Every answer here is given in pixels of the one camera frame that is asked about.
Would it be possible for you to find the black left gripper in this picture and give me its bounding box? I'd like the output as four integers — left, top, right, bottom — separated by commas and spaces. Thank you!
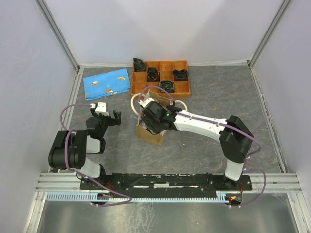
91, 108, 121, 138

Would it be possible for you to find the burlap canvas tote bag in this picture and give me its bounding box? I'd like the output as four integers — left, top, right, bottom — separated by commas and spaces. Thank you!
130, 90, 173, 146

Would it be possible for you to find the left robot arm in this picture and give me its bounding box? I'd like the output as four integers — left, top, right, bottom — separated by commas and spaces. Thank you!
48, 109, 121, 189

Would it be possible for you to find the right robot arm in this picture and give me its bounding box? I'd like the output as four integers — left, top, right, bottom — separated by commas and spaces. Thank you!
139, 98, 254, 190

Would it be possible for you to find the blue space-print cloth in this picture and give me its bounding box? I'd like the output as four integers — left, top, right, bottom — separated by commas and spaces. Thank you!
83, 68, 131, 101

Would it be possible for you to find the dark rolled sock front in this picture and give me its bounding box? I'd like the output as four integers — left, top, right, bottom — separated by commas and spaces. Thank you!
159, 80, 174, 93

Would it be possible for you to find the wooden compartment tray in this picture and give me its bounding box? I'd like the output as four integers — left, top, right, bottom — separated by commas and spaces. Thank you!
131, 60, 190, 99

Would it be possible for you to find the dark rolled sock middle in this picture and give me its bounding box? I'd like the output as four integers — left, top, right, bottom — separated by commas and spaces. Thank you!
147, 67, 159, 82

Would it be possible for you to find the dark rolled sock right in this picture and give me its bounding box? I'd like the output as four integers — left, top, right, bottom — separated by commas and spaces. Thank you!
173, 69, 189, 81

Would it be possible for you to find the dark rolled sock back-left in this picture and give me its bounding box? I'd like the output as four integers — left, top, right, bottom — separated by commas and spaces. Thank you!
133, 58, 146, 72

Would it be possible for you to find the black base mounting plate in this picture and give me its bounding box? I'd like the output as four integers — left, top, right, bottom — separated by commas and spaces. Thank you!
80, 173, 252, 198

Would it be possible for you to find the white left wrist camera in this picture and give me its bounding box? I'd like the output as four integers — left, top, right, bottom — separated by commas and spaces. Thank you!
90, 102, 109, 116

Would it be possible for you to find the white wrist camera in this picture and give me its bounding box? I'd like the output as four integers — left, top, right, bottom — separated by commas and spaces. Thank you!
138, 98, 155, 108
90, 102, 109, 116

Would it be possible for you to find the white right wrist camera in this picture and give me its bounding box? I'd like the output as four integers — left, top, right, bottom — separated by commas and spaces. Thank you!
138, 98, 155, 108

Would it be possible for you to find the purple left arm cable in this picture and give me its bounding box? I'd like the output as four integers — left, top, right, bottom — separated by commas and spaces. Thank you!
60, 103, 133, 207

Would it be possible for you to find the aluminium front rail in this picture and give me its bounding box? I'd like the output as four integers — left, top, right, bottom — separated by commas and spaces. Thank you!
35, 173, 302, 194

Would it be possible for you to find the light blue cable duct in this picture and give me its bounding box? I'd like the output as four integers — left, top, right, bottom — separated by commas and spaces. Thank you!
46, 192, 229, 203

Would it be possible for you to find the right aluminium corner post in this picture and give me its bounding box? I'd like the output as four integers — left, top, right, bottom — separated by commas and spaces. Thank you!
247, 0, 292, 67

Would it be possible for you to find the aluminium corner post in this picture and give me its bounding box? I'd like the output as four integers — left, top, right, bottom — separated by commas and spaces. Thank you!
247, 0, 292, 67
34, 0, 81, 71

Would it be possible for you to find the left aluminium corner post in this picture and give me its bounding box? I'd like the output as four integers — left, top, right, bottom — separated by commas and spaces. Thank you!
34, 0, 81, 71

